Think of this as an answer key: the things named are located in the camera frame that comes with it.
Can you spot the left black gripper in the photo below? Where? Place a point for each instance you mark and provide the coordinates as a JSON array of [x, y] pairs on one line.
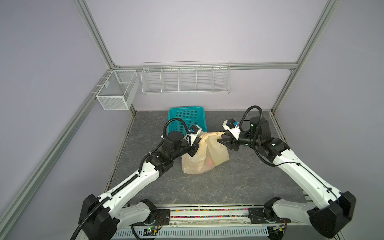
[[194, 148]]

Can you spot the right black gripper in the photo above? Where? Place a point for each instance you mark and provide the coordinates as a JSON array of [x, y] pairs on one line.
[[229, 144]]

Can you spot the banana print plastic bag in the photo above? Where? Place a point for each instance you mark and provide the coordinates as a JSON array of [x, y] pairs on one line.
[[209, 149]]

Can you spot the large red fake strawberry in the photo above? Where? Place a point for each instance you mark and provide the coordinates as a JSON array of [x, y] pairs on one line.
[[209, 163]]

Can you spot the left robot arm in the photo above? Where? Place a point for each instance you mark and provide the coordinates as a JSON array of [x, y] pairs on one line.
[[101, 217]]

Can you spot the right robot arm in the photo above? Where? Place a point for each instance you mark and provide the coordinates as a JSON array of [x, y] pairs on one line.
[[329, 211]]

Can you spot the teal plastic basket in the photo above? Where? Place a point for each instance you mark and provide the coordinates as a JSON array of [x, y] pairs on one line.
[[190, 115]]

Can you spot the white vent grille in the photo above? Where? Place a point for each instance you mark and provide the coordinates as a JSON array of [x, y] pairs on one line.
[[204, 233]]

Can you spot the white mesh box basket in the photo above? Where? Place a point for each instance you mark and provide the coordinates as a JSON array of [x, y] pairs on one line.
[[118, 91]]

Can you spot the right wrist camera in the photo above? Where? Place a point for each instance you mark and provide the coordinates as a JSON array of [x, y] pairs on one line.
[[232, 127]]

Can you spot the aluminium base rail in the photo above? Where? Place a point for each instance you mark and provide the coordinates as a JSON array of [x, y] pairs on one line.
[[207, 215]]

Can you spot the white wire wall rack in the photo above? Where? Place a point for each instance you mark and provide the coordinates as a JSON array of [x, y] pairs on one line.
[[195, 77]]

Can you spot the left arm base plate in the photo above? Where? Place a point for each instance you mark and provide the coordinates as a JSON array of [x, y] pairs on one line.
[[161, 217]]

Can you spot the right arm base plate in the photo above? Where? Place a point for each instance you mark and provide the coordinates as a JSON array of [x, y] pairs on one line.
[[261, 215]]

